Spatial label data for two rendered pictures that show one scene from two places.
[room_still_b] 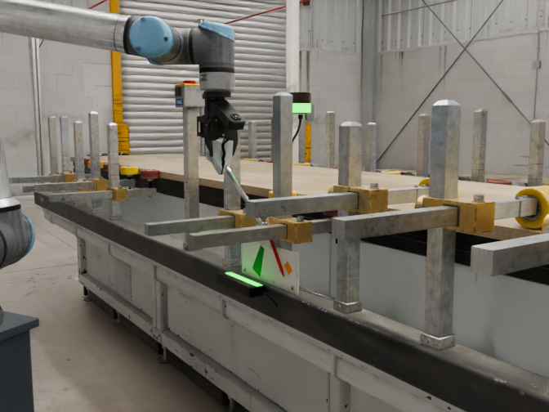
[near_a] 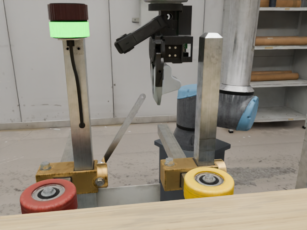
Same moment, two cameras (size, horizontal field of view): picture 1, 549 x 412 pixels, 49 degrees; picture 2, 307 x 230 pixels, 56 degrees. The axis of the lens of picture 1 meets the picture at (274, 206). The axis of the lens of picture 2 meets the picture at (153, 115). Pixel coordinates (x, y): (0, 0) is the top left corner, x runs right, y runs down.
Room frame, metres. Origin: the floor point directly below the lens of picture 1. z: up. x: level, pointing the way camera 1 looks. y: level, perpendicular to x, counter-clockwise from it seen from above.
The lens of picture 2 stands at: (1.81, -0.44, 1.15)
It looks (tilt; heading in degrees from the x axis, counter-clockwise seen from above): 18 degrees down; 115
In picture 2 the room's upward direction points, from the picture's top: straight up
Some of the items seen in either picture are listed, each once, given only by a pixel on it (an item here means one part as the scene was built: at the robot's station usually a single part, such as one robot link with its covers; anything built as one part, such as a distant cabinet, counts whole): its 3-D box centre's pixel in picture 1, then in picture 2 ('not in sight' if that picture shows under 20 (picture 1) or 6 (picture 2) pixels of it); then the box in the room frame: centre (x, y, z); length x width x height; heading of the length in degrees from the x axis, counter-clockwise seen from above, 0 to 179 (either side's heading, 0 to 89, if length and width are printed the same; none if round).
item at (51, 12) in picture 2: (298, 97); (68, 12); (1.49, -0.06, 1.16); 0.06 x 0.06 x 0.02
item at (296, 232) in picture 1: (288, 228); (73, 178); (1.45, -0.03, 0.85); 0.13 x 0.06 x 0.05; 34
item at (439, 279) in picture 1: (441, 237); not in sight; (1.05, -0.30, 0.90); 0.03 x 0.03 x 0.48; 34
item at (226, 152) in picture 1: (222, 156); (167, 86); (1.58, 0.14, 1.01); 0.06 x 0.03 x 0.09; 34
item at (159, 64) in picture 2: (228, 139); (158, 65); (1.57, 0.12, 1.06); 0.05 x 0.02 x 0.09; 124
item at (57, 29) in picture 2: (298, 108); (69, 28); (1.49, -0.06, 1.14); 0.06 x 0.06 x 0.02
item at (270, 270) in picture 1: (267, 263); (103, 207); (1.48, 0.02, 0.75); 0.26 x 0.01 x 0.10; 34
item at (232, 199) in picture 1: (232, 199); (204, 149); (1.67, 0.12, 0.89); 0.03 x 0.03 x 0.48; 34
